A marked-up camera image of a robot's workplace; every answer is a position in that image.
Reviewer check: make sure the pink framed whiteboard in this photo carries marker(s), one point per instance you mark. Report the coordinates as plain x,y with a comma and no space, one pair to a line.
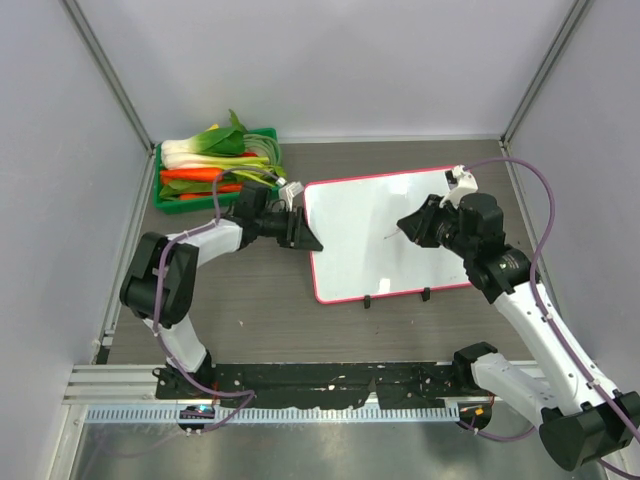
350,217

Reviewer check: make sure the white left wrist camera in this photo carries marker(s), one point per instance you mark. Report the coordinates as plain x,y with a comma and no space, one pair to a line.
288,192

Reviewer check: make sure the green plastic tray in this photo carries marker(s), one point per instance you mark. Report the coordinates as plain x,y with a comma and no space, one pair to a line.
226,187

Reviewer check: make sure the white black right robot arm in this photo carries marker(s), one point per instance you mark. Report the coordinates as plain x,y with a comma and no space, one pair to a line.
580,415

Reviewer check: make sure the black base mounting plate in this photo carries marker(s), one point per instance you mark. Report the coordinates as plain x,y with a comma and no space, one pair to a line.
326,386

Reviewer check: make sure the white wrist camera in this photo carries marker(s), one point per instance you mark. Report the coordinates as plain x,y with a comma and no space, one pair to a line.
461,183
288,192

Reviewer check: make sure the white slotted cable duct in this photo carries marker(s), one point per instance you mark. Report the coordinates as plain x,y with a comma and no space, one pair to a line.
185,414

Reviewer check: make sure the bok choy toy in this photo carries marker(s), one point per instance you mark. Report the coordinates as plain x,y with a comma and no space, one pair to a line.
217,142

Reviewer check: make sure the green leaf vegetable toy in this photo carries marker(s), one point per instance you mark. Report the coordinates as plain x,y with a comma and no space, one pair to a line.
175,189

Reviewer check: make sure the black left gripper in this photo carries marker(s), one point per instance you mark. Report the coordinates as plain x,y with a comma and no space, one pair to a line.
297,234

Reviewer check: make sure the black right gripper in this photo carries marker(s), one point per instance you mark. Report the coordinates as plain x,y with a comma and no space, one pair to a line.
418,226

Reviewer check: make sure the green onion toy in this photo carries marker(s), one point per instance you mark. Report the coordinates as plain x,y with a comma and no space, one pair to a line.
256,168

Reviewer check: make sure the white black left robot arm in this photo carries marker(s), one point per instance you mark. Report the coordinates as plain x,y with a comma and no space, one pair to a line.
159,284

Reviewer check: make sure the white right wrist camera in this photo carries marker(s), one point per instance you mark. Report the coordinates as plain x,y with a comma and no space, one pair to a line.
461,183

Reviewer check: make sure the white marker with pink cap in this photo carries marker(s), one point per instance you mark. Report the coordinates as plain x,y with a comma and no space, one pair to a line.
390,235

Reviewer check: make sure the orange carrot toy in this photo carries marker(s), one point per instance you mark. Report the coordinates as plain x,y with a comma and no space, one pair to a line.
207,174

